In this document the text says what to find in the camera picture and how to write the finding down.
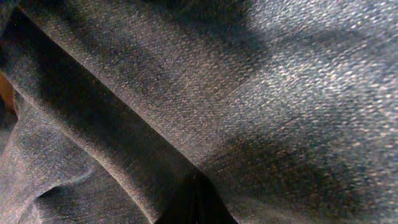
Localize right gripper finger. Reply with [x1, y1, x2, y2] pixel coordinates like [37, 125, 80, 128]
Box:
[155, 172, 238, 224]

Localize blue denim jeans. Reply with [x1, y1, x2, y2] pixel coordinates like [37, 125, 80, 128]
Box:
[1, 1, 397, 223]

